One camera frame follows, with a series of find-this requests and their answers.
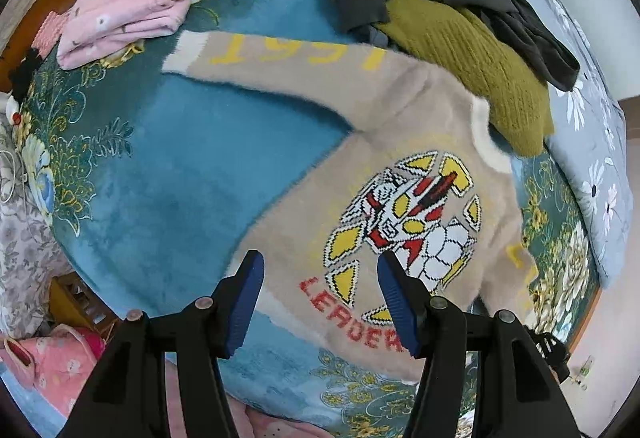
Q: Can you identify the teal floral blanket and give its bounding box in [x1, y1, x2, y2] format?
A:
[24, 0, 598, 437]

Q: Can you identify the light blue floral pillow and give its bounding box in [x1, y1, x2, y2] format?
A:
[526, 0, 634, 286]

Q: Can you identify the beige fuzzy graphic sweater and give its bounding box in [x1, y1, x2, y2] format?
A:
[163, 31, 537, 380]

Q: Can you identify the grey floral bedsheet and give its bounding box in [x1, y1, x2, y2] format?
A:
[0, 119, 70, 340]

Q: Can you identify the mustard yellow knit sweater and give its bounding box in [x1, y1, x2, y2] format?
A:
[325, 0, 557, 159]

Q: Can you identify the pink folded garment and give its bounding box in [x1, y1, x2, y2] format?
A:
[32, 0, 191, 70]

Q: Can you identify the pink floral bag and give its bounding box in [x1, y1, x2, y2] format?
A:
[1, 324, 106, 418]

